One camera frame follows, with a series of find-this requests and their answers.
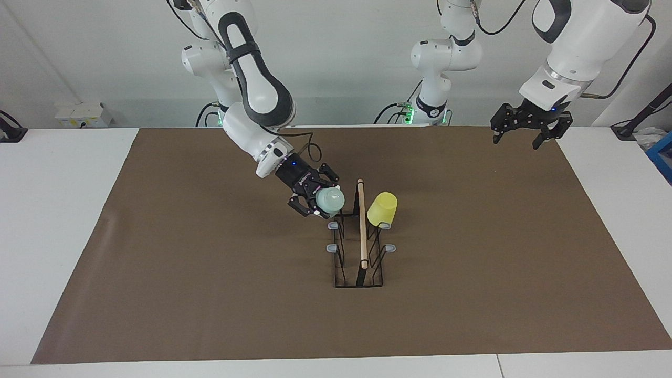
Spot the black left base cable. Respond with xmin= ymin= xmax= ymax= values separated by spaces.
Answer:
xmin=374 ymin=79 xmax=424 ymax=125

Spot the black clamp mount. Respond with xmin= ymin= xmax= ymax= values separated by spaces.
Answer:
xmin=0 ymin=109 xmax=28 ymax=143

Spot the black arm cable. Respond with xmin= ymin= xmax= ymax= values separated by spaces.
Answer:
xmin=168 ymin=0 xmax=322 ymax=164
xmin=472 ymin=0 xmax=658 ymax=100

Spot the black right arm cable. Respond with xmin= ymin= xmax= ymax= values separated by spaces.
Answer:
xmin=168 ymin=0 xmax=322 ymax=164

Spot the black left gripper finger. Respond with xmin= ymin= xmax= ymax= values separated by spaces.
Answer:
xmin=532 ymin=112 xmax=574 ymax=150
xmin=491 ymin=103 xmax=523 ymax=144

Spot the blue box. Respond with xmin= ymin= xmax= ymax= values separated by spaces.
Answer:
xmin=646 ymin=131 xmax=672 ymax=184

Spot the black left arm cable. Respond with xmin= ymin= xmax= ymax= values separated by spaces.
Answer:
xmin=472 ymin=0 xmax=658 ymax=100

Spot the brown table mat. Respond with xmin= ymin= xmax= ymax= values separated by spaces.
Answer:
xmin=30 ymin=125 xmax=672 ymax=365

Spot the black base cable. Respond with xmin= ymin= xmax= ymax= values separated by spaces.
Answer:
xmin=196 ymin=102 xmax=221 ymax=128
xmin=374 ymin=79 xmax=424 ymax=125

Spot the white power socket box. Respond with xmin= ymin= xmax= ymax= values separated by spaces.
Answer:
xmin=55 ymin=101 xmax=113 ymax=128

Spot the pale green cup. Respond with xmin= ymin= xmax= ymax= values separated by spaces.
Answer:
xmin=315 ymin=187 xmax=346 ymax=219

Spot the black wire cup rack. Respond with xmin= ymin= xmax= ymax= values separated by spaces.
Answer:
xmin=327 ymin=178 xmax=397 ymax=289

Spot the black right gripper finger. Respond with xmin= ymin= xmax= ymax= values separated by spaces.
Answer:
xmin=287 ymin=192 xmax=323 ymax=219
xmin=313 ymin=163 xmax=341 ymax=187

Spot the black right base cable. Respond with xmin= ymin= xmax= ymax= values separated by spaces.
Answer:
xmin=196 ymin=102 xmax=221 ymax=128

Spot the yellow cup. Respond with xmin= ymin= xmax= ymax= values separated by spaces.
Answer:
xmin=366 ymin=192 xmax=398 ymax=228

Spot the crumpled clear plastic bag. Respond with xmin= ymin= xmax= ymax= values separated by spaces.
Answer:
xmin=634 ymin=128 xmax=666 ymax=152

